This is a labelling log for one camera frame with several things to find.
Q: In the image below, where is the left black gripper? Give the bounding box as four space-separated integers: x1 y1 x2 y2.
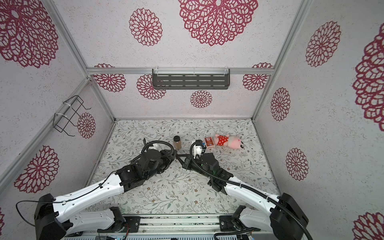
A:
145 150 178 182

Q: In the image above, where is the pink plush toy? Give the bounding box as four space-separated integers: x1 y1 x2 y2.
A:
214 134 244 150

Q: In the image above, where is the dark grey wall shelf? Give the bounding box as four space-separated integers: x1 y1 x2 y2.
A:
152 69 231 90

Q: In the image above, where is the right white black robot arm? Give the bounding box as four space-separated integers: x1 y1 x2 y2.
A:
176 141 313 240

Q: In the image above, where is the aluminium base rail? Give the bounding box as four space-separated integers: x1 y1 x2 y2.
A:
77 207 305 240

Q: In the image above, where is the red playing card box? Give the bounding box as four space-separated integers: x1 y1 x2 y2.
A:
204 137 215 149

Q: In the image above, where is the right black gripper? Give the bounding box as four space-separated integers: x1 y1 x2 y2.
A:
176 154 214 182

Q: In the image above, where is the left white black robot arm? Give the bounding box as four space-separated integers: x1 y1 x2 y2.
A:
31 141 177 240

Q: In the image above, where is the black wire wall rack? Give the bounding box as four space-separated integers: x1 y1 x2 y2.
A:
52 95 91 137

